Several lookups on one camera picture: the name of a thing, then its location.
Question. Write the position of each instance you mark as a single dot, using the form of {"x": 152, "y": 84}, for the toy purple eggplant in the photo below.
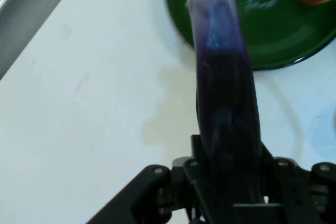
{"x": 225, "y": 90}

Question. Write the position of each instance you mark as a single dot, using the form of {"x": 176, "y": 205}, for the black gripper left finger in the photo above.
{"x": 147, "y": 197}

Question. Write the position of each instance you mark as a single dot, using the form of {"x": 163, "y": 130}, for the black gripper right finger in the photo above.
{"x": 302, "y": 197}

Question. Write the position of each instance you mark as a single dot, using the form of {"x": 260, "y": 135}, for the green round plate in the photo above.
{"x": 275, "y": 35}

